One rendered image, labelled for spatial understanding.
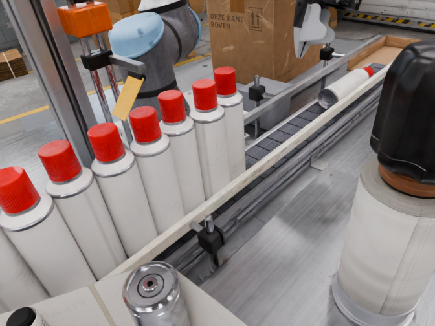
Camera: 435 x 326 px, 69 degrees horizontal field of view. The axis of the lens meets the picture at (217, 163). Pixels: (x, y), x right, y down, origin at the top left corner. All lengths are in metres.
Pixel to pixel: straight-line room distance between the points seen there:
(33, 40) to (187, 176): 0.26
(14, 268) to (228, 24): 0.82
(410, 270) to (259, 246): 0.21
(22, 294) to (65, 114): 0.23
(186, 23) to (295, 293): 0.62
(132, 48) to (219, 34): 0.42
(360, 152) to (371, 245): 0.46
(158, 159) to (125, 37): 0.34
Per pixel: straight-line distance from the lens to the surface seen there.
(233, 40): 1.01
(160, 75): 0.70
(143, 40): 0.68
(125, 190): 0.39
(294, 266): 0.46
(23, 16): 0.46
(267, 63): 0.95
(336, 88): 0.81
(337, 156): 0.74
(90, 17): 0.42
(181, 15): 0.80
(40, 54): 0.47
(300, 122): 0.76
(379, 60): 1.30
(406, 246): 0.32
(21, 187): 0.35
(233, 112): 0.49
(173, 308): 0.23
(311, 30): 0.63
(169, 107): 0.42
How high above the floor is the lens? 1.25
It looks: 36 degrees down
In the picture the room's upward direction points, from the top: 6 degrees counter-clockwise
